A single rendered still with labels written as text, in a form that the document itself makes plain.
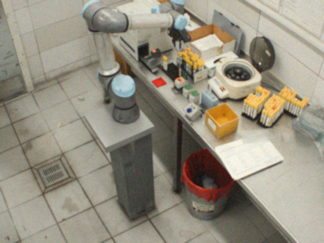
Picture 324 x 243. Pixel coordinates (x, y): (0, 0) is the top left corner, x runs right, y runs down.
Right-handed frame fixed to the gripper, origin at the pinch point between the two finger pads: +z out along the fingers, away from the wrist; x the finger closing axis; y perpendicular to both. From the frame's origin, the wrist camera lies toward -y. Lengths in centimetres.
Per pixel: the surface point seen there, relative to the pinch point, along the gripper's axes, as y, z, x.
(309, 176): -100, 22, -14
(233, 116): -49, 15, -2
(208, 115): -42.3, 12.7, 10.1
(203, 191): -52, 67, 16
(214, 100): -35.5, 11.8, 1.1
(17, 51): 155, 59, 73
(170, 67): 10.5, 19.8, -0.2
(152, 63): 17.7, 17.8, 8.5
